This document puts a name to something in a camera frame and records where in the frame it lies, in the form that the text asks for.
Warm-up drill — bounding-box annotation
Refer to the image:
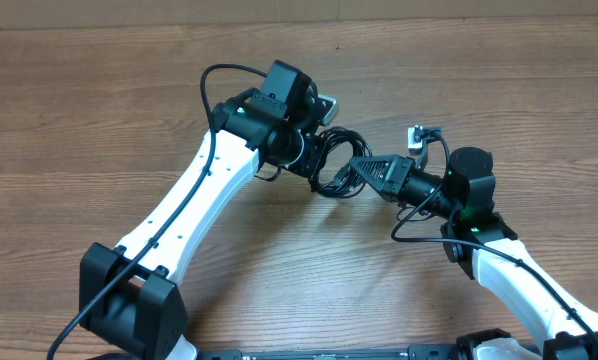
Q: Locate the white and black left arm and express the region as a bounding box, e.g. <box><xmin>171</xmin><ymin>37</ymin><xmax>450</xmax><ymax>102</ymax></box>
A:
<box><xmin>71</xmin><ymin>61</ymin><xmax>339</xmax><ymax>359</ymax></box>

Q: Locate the black usb cable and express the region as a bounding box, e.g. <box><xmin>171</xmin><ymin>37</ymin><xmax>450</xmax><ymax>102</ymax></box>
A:
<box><xmin>253</xmin><ymin>126</ymin><xmax>374</xmax><ymax>200</ymax></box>

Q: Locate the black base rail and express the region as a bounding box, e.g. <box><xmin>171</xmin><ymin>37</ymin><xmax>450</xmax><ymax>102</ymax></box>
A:
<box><xmin>197</xmin><ymin>344</ymin><xmax>457</xmax><ymax>360</ymax></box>

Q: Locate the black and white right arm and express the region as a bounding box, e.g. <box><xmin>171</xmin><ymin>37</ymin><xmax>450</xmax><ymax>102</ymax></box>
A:
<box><xmin>350</xmin><ymin>147</ymin><xmax>598</xmax><ymax>359</ymax></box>

